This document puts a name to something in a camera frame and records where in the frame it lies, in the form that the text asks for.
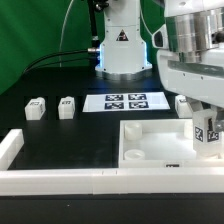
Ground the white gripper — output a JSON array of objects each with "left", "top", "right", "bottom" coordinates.
[{"left": 152, "top": 26, "right": 224, "bottom": 132}]

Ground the white square tabletop part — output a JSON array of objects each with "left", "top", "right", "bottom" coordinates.
[{"left": 118, "top": 119, "right": 224, "bottom": 168}]

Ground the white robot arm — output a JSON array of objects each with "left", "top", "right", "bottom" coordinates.
[{"left": 96, "top": 0, "right": 224, "bottom": 132}]

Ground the white U-shaped fence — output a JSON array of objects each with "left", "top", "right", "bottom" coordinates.
[{"left": 0, "top": 129, "right": 224, "bottom": 196}]

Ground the white sheet with markers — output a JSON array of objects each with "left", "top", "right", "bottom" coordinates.
[{"left": 83, "top": 92, "right": 170, "bottom": 112}]

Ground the green backdrop curtain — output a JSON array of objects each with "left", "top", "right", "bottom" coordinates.
[{"left": 0, "top": 0, "right": 168, "bottom": 96}]

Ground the black post behind robot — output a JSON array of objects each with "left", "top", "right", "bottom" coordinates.
[{"left": 87, "top": 0, "right": 100, "bottom": 48}]

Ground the black cable upper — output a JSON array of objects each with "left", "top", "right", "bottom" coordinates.
[{"left": 21, "top": 49, "right": 91, "bottom": 75}]

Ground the black cable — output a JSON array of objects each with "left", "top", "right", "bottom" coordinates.
[
  {"left": 21, "top": 49, "right": 91, "bottom": 75},
  {"left": 29, "top": 57, "right": 98, "bottom": 72}
]

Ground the grey thin cable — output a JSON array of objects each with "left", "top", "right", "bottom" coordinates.
[{"left": 58, "top": 0, "right": 76, "bottom": 68}]

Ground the black cable lower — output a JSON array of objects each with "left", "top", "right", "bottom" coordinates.
[{"left": 29, "top": 57, "right": 98, "bottom": 72}]

